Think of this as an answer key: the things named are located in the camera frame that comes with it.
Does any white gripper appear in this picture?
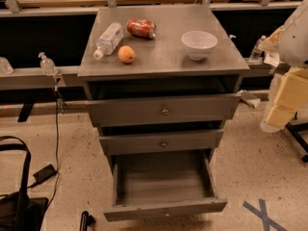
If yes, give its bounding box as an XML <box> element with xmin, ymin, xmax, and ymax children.
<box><xmin>260</xmin><ymin>68</ymin><xmax>308</xmax><ymax>133</ymax></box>

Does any grey bottom drawer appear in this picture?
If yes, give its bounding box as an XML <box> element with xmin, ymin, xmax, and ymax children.
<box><xmin>104</xmin><ymin>150</ymin><xmax>227</xmax><ymax>221</ymax></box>

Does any grey drawer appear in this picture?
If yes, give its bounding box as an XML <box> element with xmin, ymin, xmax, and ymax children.
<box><xmin>99</xmin><ymin>129</ymin><xmax>223</xmax><ymax>155</ymax></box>
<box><xmin>86</xmin><ymin>94</ymin><xmax>240</xmax><ymax>127</ymax></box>
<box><xmin>104</xmin><ymin>150</ymin><xmax>227</xmax><ymax>221</ymax></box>

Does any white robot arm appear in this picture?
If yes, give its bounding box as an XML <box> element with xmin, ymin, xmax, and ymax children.
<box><xmin>260</xmin><ymin>0</ymin><xmax>308</xmax><ymax>133</ymax></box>

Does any grey top drawer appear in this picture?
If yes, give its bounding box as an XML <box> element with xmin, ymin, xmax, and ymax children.
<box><xmin>86</xmin><ymin>94</ymin><xmax>240</xmax><ymax>127</ymax></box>

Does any grey drawer cabinet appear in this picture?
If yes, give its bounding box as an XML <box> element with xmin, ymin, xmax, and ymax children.
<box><xmin>76</xmin><ymin>4</ymin><xmax>250</xmax><ymax>166</ymax></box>

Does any grey middle drawer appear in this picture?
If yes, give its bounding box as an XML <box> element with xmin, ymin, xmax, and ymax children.
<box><xmin>99</xmin><ymin>129</ymin><xmax>223</xmax><ymax>155</ymax></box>

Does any black object at bottom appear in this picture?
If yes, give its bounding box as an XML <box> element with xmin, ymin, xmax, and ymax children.
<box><xmin>79</xmin><ymin>211</ymin><xmax>95</xmax><ymax>231</ymax></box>

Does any black stand with pole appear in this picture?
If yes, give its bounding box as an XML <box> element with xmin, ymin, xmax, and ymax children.
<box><xmin>286</xmin><ymin>122</ymin><xmax>308</xmax><ymax>163</ymax></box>

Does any white box on floor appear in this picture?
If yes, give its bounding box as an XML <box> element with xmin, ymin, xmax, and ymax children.
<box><xmin>239</xmin><ymin>90</ymin><xmax>261</xmax><ymax>108</ymax></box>

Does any white paper packet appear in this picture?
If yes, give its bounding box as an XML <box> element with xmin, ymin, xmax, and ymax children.
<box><xmin>264</xmin><ymin>52</ymin><xmax>280</xmax><ymax>67</ymax></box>

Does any small water bottle on shelf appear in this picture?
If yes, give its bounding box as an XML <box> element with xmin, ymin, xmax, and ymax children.
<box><xmin>248</xmin><ymin>36</ymin><xmax>267</xmax><ymax>63</ymax></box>

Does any white bowl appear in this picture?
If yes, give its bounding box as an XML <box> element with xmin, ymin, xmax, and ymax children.
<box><xmin>181</xmin><ymin>31</ymin><xmax>218</xmax><ymax>61</ymax></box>

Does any orange fruit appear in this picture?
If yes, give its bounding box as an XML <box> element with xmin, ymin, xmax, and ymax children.
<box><xmin>118</xmin><ymin>46</ymin><xmax>135</xmax><ymax>64</ymax></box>

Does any red soda can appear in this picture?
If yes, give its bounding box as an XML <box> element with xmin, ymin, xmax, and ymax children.
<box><xmin>126</xmin><ymin>18</ymin><xmax>156</xmax><ymax>39</ymax></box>

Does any clear plastic water bottle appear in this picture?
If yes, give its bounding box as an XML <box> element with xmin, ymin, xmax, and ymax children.
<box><xmin>93</xmin><ymin>22</ymin><xmax>124</xmax><ymax>60</ymax></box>

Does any black power adapter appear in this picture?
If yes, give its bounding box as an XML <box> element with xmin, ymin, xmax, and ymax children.
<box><xmin>34</xmin><ymin>164</ymin><xmax>57</xmax><ymax>184</ymax></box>

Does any clear pump dispenser bottle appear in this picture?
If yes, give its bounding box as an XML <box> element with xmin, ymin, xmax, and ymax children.
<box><xmin>38</xmin><ymin>52</ymin><xmax>58</xmax><ymax>76</ymax></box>

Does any clear glass object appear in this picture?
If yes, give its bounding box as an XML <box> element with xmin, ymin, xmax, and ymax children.
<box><xmin>0</xmin><ymin>57</ymin><xmax>13</xmax><ymax>74</ymax></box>

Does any black bag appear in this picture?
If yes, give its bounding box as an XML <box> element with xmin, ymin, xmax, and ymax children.
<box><xmin>0</xmin><ymin>136</ymin><xmax>48</xmax><ymax>231</ymax></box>

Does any black cable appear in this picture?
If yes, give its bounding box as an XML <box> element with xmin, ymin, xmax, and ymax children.
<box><xmin>27</xmin><ymin>87</ymin><xmax>66</xmax><ymax>210</ymax></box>

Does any grey metal shelf rail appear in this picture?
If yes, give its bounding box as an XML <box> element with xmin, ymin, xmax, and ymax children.
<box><xmin>0</xmin><ymin>66</ymin><xmax>83</xmax><ymax>90</ymax></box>

